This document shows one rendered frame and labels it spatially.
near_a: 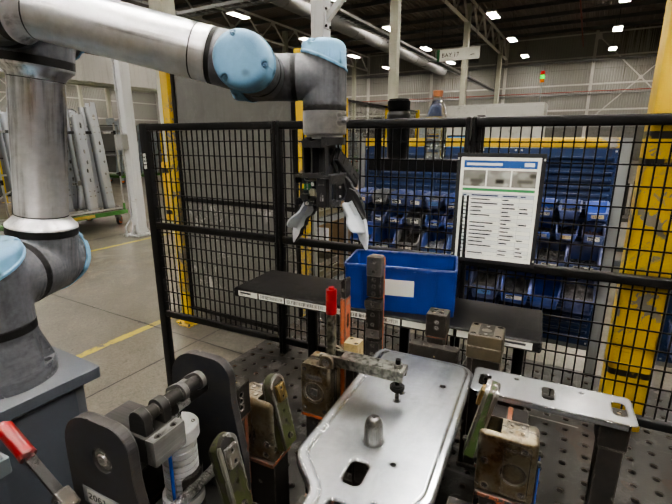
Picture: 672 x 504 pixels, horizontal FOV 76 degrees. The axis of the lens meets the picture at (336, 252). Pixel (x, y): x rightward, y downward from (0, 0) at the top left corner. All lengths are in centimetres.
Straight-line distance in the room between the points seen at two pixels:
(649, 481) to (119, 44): 140
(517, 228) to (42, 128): 110
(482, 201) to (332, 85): 67
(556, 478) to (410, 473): 60
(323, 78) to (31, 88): 48
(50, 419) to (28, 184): 40
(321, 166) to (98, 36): 36
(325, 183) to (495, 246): 69
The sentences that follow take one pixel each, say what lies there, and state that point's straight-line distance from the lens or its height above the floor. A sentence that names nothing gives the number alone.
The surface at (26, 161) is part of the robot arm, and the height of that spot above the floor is 145.
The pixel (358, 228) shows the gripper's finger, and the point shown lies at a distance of 76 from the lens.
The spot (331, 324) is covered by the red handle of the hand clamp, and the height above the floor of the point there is 114.
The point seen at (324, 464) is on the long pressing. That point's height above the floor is 100.
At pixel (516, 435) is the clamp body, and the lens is 78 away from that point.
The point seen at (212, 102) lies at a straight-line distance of 320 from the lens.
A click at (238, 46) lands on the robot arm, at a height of 160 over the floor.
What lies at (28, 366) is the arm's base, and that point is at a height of 114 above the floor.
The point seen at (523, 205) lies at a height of 132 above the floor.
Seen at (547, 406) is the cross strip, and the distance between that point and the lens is 95.
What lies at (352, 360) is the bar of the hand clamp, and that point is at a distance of 86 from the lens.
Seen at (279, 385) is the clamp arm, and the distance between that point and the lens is 75.
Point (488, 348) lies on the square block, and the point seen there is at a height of 103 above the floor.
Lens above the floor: 149
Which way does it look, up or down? 15 degrees down
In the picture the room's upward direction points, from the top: straight up
